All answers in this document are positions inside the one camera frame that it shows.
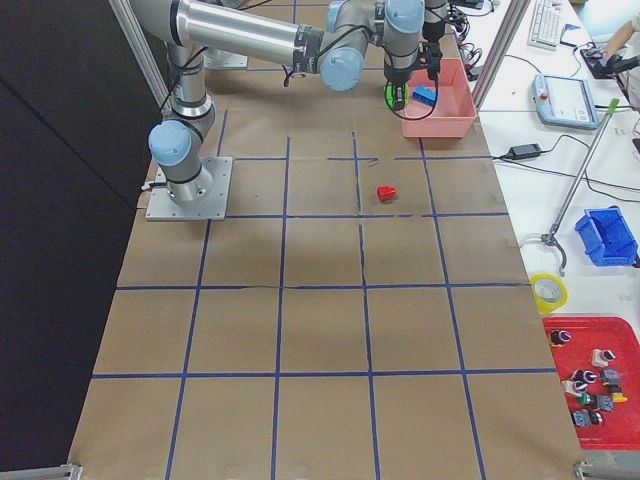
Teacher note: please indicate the red toy block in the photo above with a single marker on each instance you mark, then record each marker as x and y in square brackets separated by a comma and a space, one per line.
[386, 193]

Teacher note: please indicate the blue storage bin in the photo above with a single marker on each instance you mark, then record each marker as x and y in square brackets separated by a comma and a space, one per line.
[607, 238]

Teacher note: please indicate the black power adapter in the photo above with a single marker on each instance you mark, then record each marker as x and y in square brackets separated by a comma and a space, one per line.
[524, 151]

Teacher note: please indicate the red tray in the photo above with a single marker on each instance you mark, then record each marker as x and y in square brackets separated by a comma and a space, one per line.
[597, 361]

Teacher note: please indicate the yellow tape roll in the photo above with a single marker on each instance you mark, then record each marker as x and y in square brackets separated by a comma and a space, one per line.
[549, 291]

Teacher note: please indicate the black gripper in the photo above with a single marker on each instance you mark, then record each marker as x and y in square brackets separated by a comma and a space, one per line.
[396, 75]
[432, 29]

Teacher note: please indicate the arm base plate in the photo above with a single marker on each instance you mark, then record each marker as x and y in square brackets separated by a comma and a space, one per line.
[216, 59]
[204, 198]

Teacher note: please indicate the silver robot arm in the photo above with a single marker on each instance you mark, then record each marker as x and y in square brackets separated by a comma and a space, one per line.
[435, 16]
[171, 39]

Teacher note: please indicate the white keyboard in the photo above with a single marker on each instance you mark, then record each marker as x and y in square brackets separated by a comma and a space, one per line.
[545, 29]

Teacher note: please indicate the green toy block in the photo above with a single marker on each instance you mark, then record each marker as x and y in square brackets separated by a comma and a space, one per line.
[396, 96]

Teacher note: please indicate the blue toy block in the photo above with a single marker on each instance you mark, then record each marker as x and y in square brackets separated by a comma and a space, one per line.
[425, 95]

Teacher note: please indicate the teach pendant tablet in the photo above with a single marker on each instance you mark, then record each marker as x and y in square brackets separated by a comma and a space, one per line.
[564, 102]

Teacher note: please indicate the pink plastic box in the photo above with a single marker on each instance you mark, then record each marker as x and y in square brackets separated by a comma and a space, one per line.
[454, 111]

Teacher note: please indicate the aluminium frame post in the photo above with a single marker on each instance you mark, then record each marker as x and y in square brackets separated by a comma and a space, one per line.
[514, 14]

